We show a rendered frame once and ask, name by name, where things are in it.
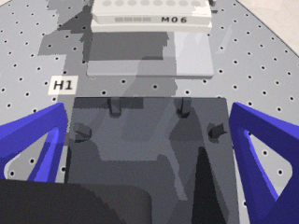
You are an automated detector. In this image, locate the white well plate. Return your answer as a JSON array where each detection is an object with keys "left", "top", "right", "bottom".
[{"left": 91, "top": 0, "right": 212, "bottom": 33}]

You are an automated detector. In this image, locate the grey plate hotel rack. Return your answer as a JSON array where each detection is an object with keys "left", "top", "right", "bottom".
[{"left": 87, "top": 32, "right": 214, "bottom": 78}]

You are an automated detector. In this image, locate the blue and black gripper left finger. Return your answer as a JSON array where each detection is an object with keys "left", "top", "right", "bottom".
[{"left": 0, "top": 103, "right": 67, "bottom": 183}]

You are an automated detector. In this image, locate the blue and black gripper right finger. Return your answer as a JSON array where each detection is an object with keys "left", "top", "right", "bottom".
[{"left": 229, "top": 102, "right": 299, "bottom": 224}]

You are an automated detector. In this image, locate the grey perforated base plate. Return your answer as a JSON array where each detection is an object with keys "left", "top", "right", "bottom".
[{"left": 0, "top": 0, "right": 299, "bottom": 197}]

